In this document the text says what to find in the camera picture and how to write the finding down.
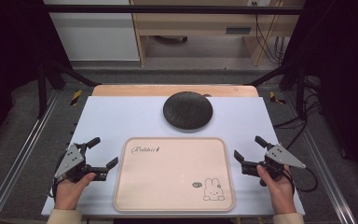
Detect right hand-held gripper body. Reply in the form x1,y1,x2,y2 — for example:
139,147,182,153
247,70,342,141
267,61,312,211
259,143,307,188

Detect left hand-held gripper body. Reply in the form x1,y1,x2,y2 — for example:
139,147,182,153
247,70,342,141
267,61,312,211
53,142,95,184

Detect person's left hand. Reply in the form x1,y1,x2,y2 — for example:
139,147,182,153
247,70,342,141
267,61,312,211
54,172,97,211

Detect person's right hand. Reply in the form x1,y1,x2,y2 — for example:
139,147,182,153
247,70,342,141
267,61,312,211
255,164,297,216

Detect yellow black tape strip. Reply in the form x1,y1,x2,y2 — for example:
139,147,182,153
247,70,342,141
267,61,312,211
70,89,84,106
268,91,287,105

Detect pink tray with rabbit print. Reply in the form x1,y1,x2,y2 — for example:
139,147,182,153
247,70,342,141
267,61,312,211
113,136,236,214

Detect black metal stand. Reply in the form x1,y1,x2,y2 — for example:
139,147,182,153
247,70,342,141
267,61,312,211
247,61,310,121
36,60,103,119

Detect wooden board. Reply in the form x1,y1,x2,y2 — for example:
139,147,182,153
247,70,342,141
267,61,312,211
91,84,260,98

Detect black round plate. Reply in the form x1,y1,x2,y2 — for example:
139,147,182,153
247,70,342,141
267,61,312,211
162,91,214,131

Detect white cabinet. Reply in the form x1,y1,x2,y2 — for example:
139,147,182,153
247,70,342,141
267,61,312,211
42,0,141,63

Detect dark curtain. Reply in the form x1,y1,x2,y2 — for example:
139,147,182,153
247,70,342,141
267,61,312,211
0,0,73,155
282,0,358,183

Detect wooden desk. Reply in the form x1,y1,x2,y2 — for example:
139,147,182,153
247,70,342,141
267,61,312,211
129,0,306,67

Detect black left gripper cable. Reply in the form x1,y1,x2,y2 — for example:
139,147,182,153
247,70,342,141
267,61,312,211
49,150,69,200

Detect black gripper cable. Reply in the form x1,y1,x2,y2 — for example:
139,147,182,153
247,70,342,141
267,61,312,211
49,150,69,200
281,166,319,193

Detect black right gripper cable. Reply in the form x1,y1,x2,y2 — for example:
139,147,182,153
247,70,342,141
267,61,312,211
281,166,319,193

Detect black floor cables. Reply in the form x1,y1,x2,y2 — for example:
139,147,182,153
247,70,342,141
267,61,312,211
272,75,324,151

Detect aluminium floor rail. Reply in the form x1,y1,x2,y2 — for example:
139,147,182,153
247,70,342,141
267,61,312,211
282,92,358,224
0,89,61,224

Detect hanging black cables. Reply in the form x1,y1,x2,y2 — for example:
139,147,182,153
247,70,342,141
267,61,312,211
254,2,289,66

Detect grey desk drawer handle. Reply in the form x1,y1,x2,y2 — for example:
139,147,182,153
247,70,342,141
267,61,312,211
225,26,253,35

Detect black horizontal frame bar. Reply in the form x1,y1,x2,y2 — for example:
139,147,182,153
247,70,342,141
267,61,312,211
42,4,306,16

